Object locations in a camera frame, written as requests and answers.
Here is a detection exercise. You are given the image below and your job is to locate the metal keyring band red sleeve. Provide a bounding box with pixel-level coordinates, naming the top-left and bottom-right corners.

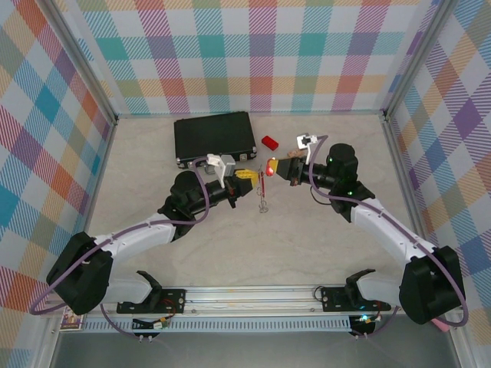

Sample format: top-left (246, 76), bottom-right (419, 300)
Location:
top-left (255, 163), bottom-right (270, 214)

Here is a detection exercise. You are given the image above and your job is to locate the grey metal shelf panel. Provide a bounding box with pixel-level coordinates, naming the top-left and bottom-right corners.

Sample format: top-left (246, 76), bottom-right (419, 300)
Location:
top-left (49, 331), bottom-right (461, 368)

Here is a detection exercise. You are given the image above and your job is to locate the small card with picture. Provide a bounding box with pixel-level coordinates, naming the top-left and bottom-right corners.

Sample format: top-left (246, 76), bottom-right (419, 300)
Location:
top-left (61, 306), bottom-right (85, 331)

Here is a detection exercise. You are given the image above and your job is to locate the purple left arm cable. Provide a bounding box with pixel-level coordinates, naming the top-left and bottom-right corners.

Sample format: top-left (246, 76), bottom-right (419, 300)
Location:
top-left (29, 157), bottom-right (212, 341)

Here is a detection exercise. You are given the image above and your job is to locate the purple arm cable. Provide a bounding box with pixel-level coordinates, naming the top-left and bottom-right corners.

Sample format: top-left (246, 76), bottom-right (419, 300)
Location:
top-left (305, 133), bottom-right (470, 341)
top-left (29, 157), bottom-right (212, 341)

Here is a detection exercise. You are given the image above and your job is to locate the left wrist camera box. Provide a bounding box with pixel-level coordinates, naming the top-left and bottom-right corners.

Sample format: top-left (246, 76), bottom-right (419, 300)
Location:
top-left (206, 153), bottom-right (236, 181)

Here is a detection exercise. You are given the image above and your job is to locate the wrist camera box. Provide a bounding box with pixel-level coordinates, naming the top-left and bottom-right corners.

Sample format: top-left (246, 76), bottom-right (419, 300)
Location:
top-left (206, 153), bottom-right (236, 181)
top-left (295, 133), bottom-right (319, 150)

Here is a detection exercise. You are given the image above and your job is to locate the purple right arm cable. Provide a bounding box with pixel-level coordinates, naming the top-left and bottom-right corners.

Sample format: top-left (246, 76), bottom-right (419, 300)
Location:
top-left (305, 133), bottom-right (470, 341)

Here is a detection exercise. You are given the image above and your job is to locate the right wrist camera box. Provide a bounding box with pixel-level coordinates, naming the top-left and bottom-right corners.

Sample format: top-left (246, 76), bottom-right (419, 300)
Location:
top-left (295, 133), bottom-right (319, 150)

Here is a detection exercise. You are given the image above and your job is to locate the black briefcase with metal handle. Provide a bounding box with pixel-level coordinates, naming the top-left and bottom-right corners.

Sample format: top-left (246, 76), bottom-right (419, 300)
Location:
top-left (173, 111), bottom-right (258, 174)

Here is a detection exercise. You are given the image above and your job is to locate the aluminium back rail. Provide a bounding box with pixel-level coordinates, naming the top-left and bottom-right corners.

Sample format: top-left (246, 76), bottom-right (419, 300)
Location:
top-left (114, 110), bottom-right (387, 117)

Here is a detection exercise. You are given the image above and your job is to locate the aluminium side rail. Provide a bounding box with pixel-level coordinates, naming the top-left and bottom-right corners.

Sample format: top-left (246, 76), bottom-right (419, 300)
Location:
top-left (381, 114), bottom-right (443, 284)
top-left (68, 117), bottom-right (119, 288)

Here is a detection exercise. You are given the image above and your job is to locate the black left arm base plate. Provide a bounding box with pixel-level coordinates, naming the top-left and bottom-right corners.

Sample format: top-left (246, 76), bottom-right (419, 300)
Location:
top-left (116, 287), bottom-right (187, 314)

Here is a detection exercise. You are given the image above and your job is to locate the aluminium mounting rail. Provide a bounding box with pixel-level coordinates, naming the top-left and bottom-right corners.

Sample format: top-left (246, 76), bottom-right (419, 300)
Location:
top-left (40, 285), bottom-right (463, 319)

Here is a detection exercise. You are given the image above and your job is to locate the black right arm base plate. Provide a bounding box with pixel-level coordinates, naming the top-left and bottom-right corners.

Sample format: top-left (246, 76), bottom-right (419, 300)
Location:
top-left (320, 285), bottom-right (392, 312)

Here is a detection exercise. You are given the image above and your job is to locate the small wired connector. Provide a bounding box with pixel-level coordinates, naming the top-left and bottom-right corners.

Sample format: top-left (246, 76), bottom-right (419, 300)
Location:
top-left (131, 316), bottom-right (172, 332)

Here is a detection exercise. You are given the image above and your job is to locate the aluminium frame post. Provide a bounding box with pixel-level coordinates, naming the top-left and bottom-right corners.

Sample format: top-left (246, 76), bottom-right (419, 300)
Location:
top-left (383, 0), bottom-right (457, 123)
top-left (44, 0), bottom-right (118, 127)

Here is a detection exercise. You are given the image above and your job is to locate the slotted grey cable duct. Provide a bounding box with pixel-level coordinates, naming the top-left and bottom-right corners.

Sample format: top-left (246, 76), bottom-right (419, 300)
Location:
top-left (82, 316), bottom-right (354, 333)

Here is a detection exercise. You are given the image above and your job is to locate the wired connector with green light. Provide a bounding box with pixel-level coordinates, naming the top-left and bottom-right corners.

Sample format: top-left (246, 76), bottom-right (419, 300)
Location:
top-left (351, 312), bottom-right (383, 334)

